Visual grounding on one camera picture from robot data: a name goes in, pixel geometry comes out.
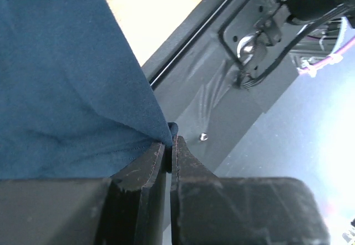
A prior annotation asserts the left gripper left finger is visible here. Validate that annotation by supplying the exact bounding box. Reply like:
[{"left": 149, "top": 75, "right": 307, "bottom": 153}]
[{"left": 110, "top": 143, "right": 166, "bottom": 244}]

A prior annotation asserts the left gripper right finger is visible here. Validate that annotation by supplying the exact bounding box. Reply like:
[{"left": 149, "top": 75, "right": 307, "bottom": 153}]
[{"left": 170, "top": 136, "right": 218, "bottom": 244}]

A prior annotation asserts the navy jersey tank top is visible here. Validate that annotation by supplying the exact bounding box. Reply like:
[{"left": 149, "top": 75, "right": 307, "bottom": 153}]
[{"left": 1, "top": 0, "right": 178, "bottom": 180}]

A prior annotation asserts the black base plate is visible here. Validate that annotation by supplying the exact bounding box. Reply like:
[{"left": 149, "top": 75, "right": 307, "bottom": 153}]
[{"left": 141, "top": 0, "right": 355, "bottom": 173}]

